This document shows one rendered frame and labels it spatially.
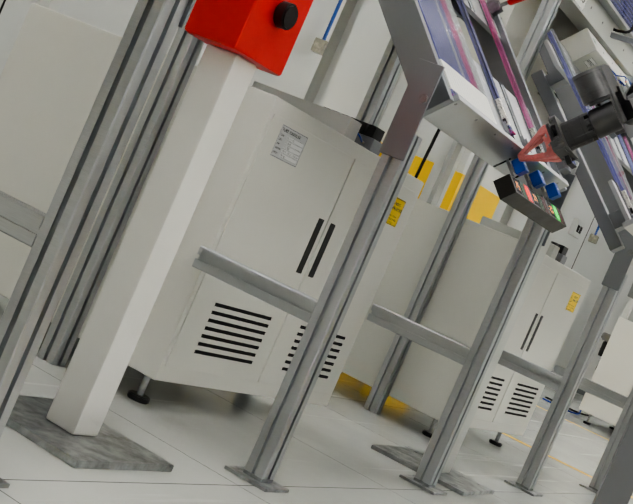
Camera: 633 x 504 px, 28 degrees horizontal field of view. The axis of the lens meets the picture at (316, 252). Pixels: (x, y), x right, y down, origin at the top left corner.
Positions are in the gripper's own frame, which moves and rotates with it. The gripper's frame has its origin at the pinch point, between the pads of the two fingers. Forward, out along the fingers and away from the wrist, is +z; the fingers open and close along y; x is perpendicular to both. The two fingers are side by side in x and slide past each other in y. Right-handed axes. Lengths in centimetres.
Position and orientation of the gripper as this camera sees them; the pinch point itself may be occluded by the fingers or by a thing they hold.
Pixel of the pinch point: (522, 156)
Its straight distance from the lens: 244.9
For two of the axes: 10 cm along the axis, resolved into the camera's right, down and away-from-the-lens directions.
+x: 2.6, 9.0, -3.4
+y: -4.4, -2.0, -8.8
